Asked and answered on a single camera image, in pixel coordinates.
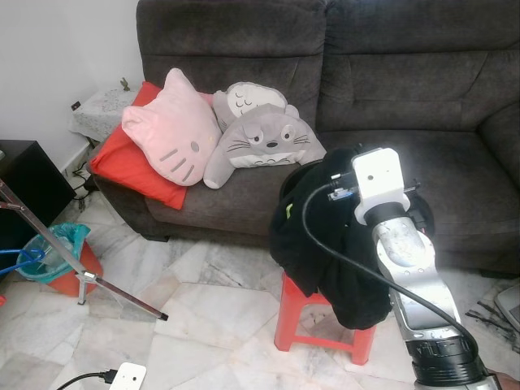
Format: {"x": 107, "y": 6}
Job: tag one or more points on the black jacket with green logo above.
{"x": 325, "y": 260}

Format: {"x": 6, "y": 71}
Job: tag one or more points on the person forearm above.
{"x": 508, "y": 383}

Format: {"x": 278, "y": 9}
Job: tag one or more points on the dark grey fabric sofa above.
{"x": 431, "y": 106}

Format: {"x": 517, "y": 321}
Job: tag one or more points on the red plastic stool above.
{"x": 292, "y": 313}

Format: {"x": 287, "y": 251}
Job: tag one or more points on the grey totoro plush pillow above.
{"x": 268, "y": 138}

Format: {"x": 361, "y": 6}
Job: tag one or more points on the light grey sleeping totoro plush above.
{"x": 244, "y": 99}

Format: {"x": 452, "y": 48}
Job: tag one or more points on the pink cat face pillow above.
{"x": 175, "y": 130}

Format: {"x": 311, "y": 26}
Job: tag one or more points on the red cushion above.
{"x": 122, "y": 162}

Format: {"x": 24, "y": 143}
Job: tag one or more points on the lace covered side table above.
{"x": 101, "y": 110}

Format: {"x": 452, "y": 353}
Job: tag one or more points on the orange bin with teal bag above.
{"x": 63, "y": 284}

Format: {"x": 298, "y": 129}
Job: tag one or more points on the black tv console cabinet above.
{"x": 32, "y": 187}

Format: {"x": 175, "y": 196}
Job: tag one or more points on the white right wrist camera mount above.
{"x": 378, "y": 179}

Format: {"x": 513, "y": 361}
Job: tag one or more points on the silver metal clothes rail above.
{"x": 85, "y": 279}

